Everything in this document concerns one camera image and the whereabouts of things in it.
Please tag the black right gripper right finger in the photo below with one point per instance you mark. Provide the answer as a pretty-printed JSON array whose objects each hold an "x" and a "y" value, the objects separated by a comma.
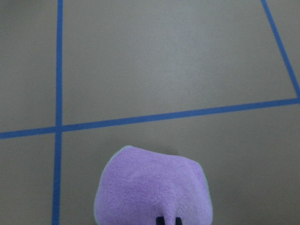
[{"x": 178, "y": 221}]

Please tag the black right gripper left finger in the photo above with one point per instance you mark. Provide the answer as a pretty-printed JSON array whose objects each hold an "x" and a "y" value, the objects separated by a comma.
[{"x": 160, "y": 221}]

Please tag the purple microfiber cloth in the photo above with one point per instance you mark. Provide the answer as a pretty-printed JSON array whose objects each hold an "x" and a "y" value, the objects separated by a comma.
[{"x": 137, "y": 186}]

